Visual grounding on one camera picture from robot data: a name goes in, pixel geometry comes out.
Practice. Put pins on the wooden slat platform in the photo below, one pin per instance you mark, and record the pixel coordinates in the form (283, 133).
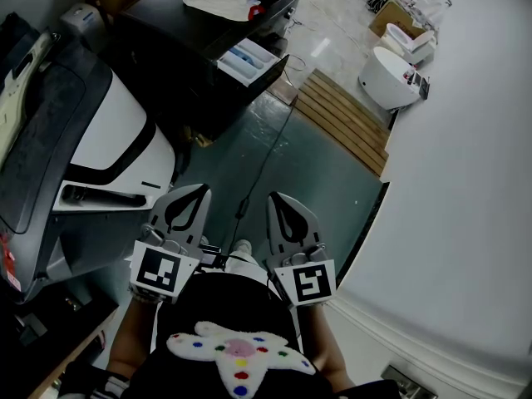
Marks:
(341, 119)

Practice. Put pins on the person's black top with star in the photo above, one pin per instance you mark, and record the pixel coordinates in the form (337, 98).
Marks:
(224, 301)

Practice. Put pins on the white detergent drawer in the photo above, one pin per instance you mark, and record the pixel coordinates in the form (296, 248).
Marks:
(245, 62)

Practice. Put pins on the pile of white fixtures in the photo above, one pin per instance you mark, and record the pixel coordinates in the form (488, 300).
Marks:
(420, 2)

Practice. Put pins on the dark table with wood edge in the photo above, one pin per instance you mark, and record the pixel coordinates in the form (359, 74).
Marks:
(62, 356)

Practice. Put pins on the person's left forearm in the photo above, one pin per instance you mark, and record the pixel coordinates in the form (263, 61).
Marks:
(129, 339)

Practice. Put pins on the white toilet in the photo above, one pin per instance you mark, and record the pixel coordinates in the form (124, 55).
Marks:
(405, 42)

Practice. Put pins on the person's right white shoe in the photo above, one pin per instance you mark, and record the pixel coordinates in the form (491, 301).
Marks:
(242, 247)

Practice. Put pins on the white round tub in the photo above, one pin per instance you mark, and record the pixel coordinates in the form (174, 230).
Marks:
(384, 79)

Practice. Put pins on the small black electronics box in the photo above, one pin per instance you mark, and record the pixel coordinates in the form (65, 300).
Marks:
(213, 260)

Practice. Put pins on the small dark tablet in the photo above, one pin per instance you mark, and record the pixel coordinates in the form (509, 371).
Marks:
(424, 87)

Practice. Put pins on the brown crumpled bag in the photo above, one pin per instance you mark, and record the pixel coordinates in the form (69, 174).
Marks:
(197, 137)

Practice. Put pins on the dark washing machine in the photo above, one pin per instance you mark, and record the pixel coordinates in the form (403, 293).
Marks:
(174, 56)

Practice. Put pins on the tall white and black appliance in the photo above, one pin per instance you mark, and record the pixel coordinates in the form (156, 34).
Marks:
(116, 119)

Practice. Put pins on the person's white trousers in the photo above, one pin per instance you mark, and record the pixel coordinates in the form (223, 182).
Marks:
(245, 268)

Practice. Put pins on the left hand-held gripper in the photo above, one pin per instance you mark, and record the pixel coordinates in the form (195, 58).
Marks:
(156, 270)

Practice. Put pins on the white box with blue label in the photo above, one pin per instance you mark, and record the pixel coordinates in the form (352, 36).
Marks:
(85, 25)

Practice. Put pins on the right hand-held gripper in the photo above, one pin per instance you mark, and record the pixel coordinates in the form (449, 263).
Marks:
(311, 283)

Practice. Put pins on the person's right forearm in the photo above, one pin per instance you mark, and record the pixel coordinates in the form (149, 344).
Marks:
(328, 347)

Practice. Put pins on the small red object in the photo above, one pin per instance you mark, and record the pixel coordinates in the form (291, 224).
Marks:
(255, 11)

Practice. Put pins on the brown cardboard box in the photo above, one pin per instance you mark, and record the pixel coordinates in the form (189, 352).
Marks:
(392, 17)

